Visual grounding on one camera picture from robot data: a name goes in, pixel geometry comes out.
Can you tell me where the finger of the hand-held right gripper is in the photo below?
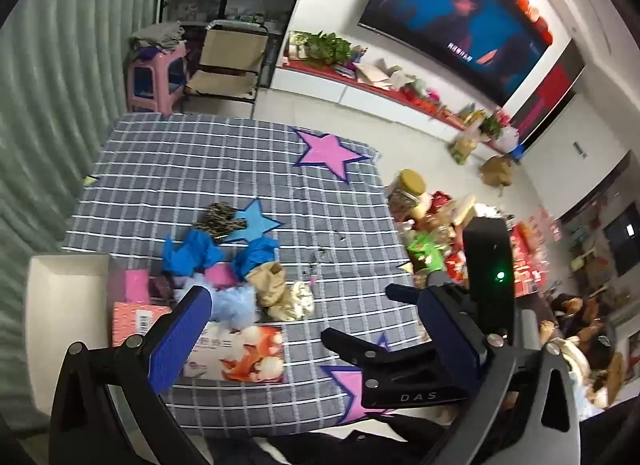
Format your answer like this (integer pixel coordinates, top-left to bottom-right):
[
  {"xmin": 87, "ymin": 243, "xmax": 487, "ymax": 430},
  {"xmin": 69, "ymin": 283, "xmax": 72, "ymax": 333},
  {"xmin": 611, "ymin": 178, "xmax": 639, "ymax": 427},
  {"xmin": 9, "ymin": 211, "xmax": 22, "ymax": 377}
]
[
  {"xmin": 385, "ymin": 282, "xmax": 426, "ymax": 306},
  {"xmin": 320, "ymin": 327, "xmax": 473, "ymax": 411}
]

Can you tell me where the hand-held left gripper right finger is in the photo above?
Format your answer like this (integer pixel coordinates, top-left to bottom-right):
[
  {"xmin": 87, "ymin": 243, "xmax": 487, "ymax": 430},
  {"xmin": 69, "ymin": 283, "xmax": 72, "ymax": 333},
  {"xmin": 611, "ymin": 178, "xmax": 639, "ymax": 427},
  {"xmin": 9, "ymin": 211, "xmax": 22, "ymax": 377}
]
[{"xmin": 416, "ymin": 284, "xmax": 582, "ymax": 465}]

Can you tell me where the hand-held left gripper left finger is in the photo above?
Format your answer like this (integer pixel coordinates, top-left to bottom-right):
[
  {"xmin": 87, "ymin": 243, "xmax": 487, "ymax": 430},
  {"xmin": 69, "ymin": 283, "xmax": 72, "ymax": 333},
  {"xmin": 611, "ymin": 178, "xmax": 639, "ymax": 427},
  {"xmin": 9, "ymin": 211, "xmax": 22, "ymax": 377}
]
[{"xmin": 49, "ymin": 286, "xmax": 214, "ymax": 465}]

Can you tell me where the dark striped sock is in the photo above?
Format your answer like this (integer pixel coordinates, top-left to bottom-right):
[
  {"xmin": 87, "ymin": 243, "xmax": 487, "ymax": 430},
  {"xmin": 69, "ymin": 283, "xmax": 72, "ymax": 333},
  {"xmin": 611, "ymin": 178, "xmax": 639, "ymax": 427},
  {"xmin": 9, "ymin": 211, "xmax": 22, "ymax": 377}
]
[{"xmin": 149, "ymin": 274, "xmax": 177, "ymax": 299}]

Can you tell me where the light blue fluffy cloth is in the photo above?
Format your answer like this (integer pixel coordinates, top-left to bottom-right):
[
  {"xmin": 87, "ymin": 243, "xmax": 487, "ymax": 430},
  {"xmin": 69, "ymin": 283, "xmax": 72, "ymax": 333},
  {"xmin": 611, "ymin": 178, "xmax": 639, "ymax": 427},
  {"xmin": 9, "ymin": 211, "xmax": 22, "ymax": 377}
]
[{"xmin": 181, "ymin": 279, "xmax": 259, "ymax": 329}]

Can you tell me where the pink sponge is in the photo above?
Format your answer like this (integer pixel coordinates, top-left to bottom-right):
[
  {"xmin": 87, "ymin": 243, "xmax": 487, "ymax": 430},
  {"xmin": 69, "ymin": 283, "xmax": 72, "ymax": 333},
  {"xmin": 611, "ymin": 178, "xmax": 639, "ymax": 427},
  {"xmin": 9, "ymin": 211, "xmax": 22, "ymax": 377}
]
[
  {"xmin": 206, "ymin": 265, "xmax": 237, "ymax": 289},
  {"xmin": 124, "ymin": 269, "xmax": 152, "ymax": 304}
]

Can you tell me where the cream dotted scrunchie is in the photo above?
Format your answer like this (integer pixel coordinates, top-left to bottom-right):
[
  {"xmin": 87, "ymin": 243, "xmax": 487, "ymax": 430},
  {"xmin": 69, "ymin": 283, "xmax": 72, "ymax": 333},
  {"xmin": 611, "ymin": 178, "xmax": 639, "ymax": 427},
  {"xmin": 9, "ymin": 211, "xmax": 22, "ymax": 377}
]
[{"xmin": 289, "ymin": 281, "xmax": 317, "ymax": 319}]

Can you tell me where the beige cloth scrunchie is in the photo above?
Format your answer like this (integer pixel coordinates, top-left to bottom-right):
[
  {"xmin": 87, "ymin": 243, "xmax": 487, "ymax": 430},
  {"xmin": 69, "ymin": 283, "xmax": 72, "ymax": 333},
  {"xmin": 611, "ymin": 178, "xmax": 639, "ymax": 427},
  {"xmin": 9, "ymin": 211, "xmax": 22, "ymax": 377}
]
[{"xmin": 248, "ymin": 261, "xmax": 296, "ymax": 322}]

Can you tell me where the leopard print scrunchie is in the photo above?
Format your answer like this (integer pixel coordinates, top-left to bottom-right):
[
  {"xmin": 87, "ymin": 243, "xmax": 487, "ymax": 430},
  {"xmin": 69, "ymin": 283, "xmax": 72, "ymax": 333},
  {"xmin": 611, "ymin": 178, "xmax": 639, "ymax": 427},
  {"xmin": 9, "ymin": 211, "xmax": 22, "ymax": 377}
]
[{"xmin": 199, "ymin": 202, "xmax": 249, "ymax": 242}]

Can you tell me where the white cardboard box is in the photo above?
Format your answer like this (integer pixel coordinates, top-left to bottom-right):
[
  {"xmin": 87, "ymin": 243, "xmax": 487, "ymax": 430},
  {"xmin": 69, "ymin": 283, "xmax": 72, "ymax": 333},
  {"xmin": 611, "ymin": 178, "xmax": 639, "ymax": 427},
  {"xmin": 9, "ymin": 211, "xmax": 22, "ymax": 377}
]
[{"xmin": 26, "ymin": 254, "xmax": 113, "ymax": 376}]

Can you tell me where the pile of snack packets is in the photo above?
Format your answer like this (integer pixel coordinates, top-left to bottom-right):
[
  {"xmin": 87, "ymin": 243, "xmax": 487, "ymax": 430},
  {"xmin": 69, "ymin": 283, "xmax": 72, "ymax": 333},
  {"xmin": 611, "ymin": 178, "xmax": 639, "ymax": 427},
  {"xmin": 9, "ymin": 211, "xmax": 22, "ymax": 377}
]
[{"xmin": 395, "ymin": 189, "xmax": 543, "ymax": 298}]

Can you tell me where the patterned cardboard tissue box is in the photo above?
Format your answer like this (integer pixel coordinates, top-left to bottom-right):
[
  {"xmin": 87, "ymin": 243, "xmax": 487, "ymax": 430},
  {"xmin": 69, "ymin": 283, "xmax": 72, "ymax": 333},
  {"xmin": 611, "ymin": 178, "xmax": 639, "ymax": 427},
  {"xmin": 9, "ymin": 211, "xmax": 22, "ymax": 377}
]
[{"xmin": 111, "ymin": 301, "xmax": 173, "ymax": 348}]

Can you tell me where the orange flower tissue pack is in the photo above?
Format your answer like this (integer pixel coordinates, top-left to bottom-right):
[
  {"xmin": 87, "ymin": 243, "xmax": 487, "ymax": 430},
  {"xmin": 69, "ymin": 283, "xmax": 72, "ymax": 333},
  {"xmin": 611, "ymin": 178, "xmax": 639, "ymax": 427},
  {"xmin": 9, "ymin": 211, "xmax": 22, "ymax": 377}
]
[{"xmin": 182, "ymin": 321, "xmax": 287, "ymax": 384}]

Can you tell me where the brown cardboard box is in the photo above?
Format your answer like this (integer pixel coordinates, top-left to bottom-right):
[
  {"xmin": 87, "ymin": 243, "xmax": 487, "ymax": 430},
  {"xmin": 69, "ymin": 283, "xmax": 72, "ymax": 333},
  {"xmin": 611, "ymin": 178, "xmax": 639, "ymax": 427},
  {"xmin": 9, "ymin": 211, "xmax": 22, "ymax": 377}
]
[{"xmin": 479, "ymin": 154, "xmax": 517, "ymax": 187}]

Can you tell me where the yellow lid plastic jar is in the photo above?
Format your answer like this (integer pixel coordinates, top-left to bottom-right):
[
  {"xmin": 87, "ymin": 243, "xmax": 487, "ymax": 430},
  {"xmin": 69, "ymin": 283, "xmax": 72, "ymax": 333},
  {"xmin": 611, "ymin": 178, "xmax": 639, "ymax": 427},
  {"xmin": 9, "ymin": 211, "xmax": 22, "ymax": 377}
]
[{"xmin": 386, "ymin": 168, "xmax": 427, "ymax": 222}]

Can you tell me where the yellow plastic bag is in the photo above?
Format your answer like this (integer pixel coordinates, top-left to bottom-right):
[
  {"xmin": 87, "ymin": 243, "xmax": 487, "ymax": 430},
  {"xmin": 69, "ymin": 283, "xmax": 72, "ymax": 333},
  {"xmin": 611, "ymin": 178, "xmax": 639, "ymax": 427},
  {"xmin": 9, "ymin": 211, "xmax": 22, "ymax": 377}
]
[{"xmin": 449, "ymin": 126, "xmax": 482, "ymax": 164}]

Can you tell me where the white plastic bag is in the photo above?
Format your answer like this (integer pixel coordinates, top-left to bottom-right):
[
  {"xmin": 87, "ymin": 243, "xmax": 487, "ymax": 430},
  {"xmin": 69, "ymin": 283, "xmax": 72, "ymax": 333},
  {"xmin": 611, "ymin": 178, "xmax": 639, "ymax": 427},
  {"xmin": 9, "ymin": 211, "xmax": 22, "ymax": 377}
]
[{"xmin": 496, "ymin": 126, "xmax": 522, "ymax": 152}]

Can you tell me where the grey checkered star blanket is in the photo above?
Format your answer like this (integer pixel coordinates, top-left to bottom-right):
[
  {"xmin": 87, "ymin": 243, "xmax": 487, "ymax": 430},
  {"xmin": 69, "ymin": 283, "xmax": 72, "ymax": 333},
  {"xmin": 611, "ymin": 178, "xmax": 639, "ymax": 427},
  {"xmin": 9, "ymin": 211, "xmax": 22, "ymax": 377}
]
[{"xmin": 61, "ymin": 112, "xmax": 436, "ymax": 438}]

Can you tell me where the white television cabinet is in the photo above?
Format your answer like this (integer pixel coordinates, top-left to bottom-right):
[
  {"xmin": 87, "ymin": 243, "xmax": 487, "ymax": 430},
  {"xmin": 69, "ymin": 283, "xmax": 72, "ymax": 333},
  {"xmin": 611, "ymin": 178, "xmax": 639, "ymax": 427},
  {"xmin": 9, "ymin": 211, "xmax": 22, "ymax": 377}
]
[{"xmin": 275, "ymin": 59, "xmax": 526, "ymax": 156}]

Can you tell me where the pale green curtain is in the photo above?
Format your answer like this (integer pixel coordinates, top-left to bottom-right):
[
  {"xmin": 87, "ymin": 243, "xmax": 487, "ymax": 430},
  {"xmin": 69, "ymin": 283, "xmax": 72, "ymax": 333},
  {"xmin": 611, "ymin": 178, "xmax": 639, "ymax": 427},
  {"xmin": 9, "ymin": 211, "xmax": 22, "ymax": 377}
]
[{"xmin": 0, "ymin": 0, "xmax": 172, "ymax": 436}]

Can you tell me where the green potted plant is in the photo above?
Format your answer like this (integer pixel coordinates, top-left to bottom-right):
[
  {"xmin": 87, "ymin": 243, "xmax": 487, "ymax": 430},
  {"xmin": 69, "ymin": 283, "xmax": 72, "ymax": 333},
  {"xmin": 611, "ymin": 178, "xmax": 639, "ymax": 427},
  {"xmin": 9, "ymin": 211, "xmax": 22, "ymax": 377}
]
[{"xmin": 289, "ymin": 30, "xmax": 354, "ymax": 67}]

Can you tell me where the pink plastic stool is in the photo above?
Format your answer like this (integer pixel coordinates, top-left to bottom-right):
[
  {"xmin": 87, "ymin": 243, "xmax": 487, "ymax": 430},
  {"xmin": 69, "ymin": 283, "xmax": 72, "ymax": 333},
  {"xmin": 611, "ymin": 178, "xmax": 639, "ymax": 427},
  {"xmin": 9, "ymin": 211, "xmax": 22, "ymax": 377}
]
[{"xmin": 124, "ymin": 44, "xmax": 189, "ymax": 114}]

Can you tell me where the beige folding chair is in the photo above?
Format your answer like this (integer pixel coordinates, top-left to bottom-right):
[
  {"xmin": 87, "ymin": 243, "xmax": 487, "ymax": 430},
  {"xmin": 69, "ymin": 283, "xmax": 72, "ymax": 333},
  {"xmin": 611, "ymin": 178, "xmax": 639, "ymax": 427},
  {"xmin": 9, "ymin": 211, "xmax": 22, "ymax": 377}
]
[{"xmin": 184, "ymin": 19, "xmax": 269, "ymax": 119}]

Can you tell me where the pile of grey clothes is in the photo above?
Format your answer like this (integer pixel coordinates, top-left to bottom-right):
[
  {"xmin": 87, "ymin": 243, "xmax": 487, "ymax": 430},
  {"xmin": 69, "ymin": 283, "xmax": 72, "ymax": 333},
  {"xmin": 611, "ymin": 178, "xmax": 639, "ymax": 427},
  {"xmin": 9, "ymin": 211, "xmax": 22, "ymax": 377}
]
[{"xmin": 129, "ymin": 20, "xmax": 187, "ymax": 54}]

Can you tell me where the wall television screen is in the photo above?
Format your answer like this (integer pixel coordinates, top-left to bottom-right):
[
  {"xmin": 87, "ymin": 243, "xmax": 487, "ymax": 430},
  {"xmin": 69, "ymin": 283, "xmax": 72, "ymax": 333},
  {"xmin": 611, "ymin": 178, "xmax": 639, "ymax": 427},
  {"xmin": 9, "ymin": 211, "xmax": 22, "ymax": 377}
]
[{"xmin": 357, "ymin": 0, "xmax": 554, "ymax": 107}]

